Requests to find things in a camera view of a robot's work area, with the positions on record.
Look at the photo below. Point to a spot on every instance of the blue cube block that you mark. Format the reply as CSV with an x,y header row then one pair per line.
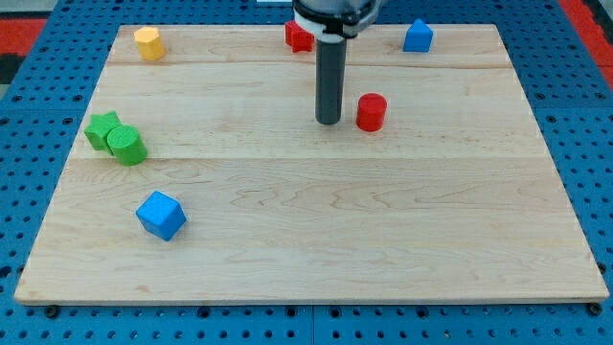
x,y
161,215

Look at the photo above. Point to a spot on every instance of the light wooden board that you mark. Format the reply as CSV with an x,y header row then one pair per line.
x,y
454,201

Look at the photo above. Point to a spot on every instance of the red star block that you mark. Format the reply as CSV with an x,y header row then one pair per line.
x,y
298,38

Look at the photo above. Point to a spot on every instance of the green cylinder block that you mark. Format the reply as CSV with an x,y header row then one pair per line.
x,y
127,145

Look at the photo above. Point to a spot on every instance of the blue pentagon house block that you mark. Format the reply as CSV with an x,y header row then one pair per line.
x,y
418,38

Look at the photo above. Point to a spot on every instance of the green star block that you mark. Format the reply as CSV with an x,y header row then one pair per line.
x,y
98,129

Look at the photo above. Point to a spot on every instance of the yellow hexagon block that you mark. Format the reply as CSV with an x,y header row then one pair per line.
x,y
149,43

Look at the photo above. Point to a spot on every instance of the red cylinder block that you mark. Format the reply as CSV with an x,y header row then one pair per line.
x,y
371,110

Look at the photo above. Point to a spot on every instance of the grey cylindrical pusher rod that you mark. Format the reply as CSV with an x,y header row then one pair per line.
x,y
330,72

